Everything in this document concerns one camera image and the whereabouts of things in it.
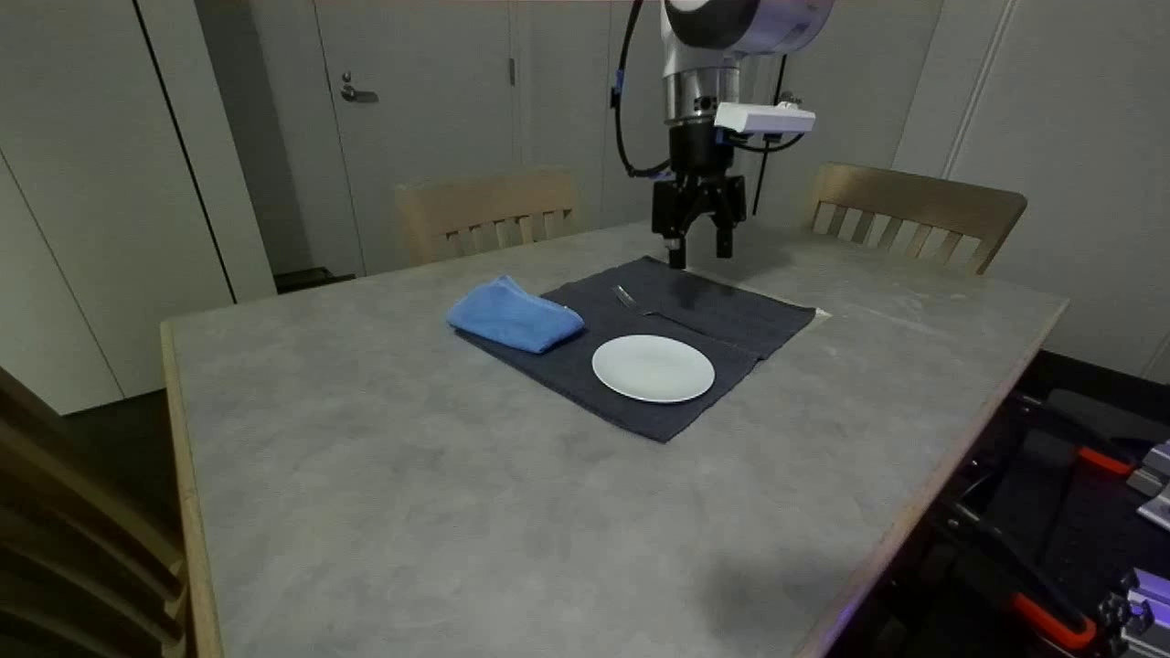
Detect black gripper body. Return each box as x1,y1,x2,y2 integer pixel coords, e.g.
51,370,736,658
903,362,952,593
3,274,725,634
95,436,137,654
668,118,737,212

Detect silver metal fork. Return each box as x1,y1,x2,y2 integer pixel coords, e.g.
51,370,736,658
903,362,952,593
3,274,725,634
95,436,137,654
611,282,712,340

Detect dark grey cloth placemat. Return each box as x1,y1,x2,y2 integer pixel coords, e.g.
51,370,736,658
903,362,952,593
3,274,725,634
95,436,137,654
449,252,820,447

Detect white round plate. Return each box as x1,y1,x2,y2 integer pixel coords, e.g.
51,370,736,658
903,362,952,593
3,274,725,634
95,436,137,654
588,333,722,408

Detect white door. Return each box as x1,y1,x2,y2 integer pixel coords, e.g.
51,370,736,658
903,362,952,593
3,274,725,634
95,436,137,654
310,0,531,277
750,0,947,227

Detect blue folded cloth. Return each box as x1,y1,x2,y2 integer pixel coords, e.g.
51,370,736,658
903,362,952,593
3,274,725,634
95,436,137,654
443,274,588,357

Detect light wooden slat-back chair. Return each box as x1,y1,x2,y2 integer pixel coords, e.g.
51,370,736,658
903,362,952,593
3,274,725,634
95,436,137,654
801,162,1031,277
393,163,585,269
0,362,199,658

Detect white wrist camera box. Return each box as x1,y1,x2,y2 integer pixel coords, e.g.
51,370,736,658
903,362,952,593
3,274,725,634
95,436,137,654
708,99,820,140

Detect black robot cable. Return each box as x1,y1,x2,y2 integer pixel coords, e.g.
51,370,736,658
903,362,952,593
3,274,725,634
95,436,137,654
608,0,683,184

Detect black clamp orange handle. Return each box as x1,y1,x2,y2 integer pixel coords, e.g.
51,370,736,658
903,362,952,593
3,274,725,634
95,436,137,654
947,492,1103,658
1020,419,1143,487

